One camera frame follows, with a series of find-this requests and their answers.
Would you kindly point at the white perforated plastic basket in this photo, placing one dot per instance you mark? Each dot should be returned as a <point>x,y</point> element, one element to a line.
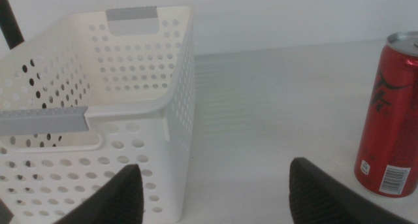
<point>130,145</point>

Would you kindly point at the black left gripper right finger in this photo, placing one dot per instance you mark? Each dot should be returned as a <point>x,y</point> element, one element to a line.
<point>320,198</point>

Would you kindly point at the red soda can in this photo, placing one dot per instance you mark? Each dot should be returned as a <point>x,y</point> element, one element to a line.
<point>392,126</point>

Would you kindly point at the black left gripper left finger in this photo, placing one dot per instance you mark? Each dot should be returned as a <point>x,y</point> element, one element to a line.
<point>121,198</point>

